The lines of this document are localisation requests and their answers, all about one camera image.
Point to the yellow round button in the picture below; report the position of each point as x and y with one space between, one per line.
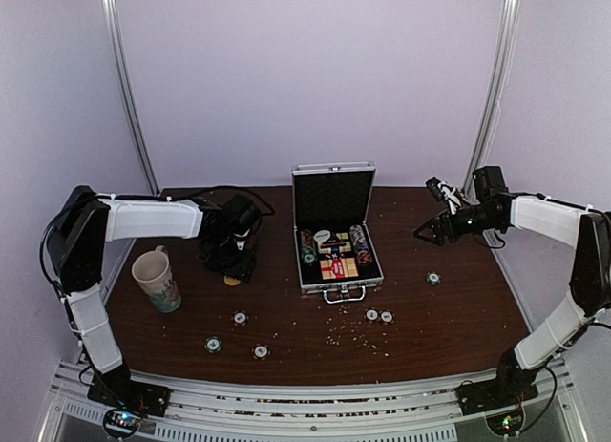
230 281

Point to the left aluminium frame post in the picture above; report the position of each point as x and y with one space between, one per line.
110 10

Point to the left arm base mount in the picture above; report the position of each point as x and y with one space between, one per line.
125 415

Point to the green poker chip right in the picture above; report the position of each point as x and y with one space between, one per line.
433 278

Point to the green poker chip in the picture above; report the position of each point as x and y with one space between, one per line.
213 344
433 278

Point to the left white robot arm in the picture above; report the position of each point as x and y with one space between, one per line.
71 250

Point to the aluminium frame post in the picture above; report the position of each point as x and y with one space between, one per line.
500 71
110 10

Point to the black poker chip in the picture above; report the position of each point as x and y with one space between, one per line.
260 351
240 318

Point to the right aluminium frame post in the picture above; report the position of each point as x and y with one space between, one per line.
500 71

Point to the aluminium poker case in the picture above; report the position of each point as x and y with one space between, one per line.
334 197

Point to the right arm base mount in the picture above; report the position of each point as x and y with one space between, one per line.
502 408

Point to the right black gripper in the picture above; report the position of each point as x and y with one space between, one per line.
436 222

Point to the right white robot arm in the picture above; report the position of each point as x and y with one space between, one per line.
575 295

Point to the aluminium front rail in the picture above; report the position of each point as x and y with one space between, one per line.
420 410

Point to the brown chip stack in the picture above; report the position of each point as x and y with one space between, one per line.
307 240

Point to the black triangular all-in button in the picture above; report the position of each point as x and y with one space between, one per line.
337 246

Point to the white poker chip right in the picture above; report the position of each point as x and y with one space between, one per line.
372 315

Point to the red Texas Hold'em card box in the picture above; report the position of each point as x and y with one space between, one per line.
337 269

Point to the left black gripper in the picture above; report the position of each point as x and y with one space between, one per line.
242 271

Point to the white dealer button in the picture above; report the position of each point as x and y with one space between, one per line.
322 236

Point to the black poker chip left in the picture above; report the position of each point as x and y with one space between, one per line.
240 318

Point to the black poker chip front centre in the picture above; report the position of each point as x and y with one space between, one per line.
260 351

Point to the green poker chip front left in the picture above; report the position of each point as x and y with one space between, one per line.
213 344

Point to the orange poker chip right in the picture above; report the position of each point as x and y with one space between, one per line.
386 317

